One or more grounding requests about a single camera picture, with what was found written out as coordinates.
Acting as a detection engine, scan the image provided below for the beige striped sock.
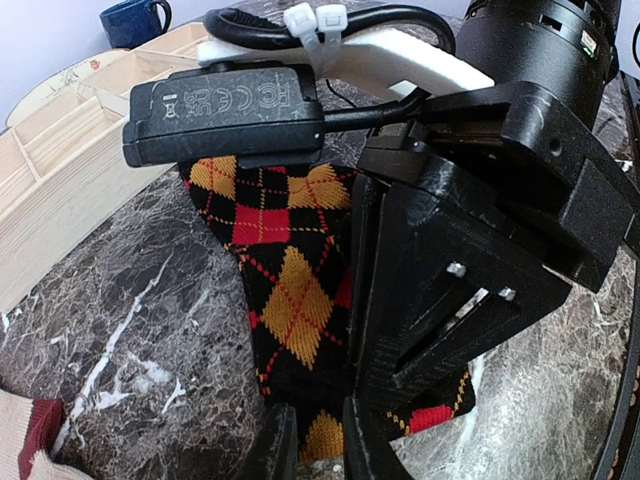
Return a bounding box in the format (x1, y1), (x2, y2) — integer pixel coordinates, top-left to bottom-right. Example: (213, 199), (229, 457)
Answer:
(1, 390), (64, 479)

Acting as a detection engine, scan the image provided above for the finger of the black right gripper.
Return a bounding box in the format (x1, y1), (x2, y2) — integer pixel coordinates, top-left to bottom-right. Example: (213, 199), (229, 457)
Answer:
(350, 175), (571, 411)

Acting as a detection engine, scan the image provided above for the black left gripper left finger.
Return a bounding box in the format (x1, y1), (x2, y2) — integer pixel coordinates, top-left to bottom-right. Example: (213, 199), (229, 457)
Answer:
(234, 403), (298, 480)

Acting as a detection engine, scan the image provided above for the wooden compartment tray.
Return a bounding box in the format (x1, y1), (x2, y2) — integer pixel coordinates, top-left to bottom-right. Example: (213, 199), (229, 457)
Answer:
(1, 22), (208, 314)

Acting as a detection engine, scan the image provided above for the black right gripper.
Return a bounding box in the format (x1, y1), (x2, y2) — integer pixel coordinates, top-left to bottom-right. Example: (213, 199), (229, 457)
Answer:
(357, 1), (639, 291)

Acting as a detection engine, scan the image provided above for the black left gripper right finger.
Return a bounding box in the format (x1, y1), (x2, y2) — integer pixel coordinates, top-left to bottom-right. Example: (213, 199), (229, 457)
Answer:
(343, 397), (413, 480)

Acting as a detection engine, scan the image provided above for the patterned ceramic plate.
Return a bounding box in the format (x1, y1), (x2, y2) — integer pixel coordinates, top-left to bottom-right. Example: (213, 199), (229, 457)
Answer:
(5, 49), (129, 128)

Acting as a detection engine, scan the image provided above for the dark blue mug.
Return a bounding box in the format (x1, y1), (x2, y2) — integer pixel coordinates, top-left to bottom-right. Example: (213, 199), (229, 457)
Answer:
(99, 0), (173, 49)

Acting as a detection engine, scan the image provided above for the black argyle sock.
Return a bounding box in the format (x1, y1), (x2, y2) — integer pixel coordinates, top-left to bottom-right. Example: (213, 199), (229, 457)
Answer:
(180, 155), (476, 466)

